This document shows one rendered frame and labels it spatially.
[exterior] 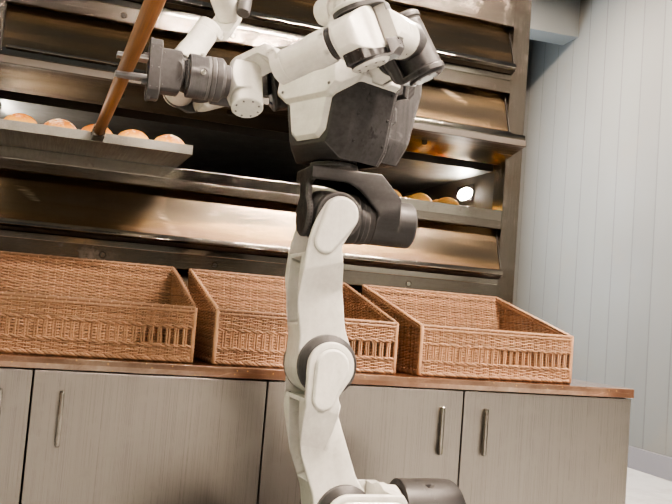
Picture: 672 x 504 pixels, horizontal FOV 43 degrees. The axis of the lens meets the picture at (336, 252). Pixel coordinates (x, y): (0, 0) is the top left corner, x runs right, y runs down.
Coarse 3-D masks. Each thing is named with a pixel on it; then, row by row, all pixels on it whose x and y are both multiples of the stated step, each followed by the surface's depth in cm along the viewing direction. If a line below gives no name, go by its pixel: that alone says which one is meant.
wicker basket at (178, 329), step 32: (0, 256) 258; (32, 256) 261; (32, 288) 258; (64, 288) 261; (96, 288) 265; (128, 288) 268; (160, 288) 272; (0, 320) 214; (32, 320) 255; (64, 320) 219; (96, 320) 222; (128, 320) 225; (160, 320) 228; (192, 320) 230; (0, 352) 214; (32, 352) 216; (64, 352) 219; (96, 352) 222; (128, 352) 224; (160, 352) 227; (192, 352) 230
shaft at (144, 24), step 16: (144, 0) 129; (160, 0) 125; (144, 16) 133; (144, 32) 140; (128, 48) 152; (128, 64) 161; (128, 80) 175; (112, 96) 188; (112, 112) 205; (96, 128) 229
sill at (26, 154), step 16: (32, 160) 265; (48, 160) 267; (64, 160) 268; (80, 160) 270; (96, 160) 272; (112, 160) 273; (160, 176) 278; (176, 176) 280; (192, 176) 282; (208, 176) 284; (224, 176) 286; (240, 176) 287; (288, 192) 293; (416, 208) 309; (432, 208) 311; (448, 208) 314; (464, 208) 316; (480, 208) 318
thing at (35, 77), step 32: (0, 64) 251; (32, 64) 252; (64, 96) 271; (96, 96) 271; (128, 96) 271; (160, 96) 271; (256, 128) 294; (288, 128) 294; (416, 128) 294; (448, 128) 299; (480, 160) 322
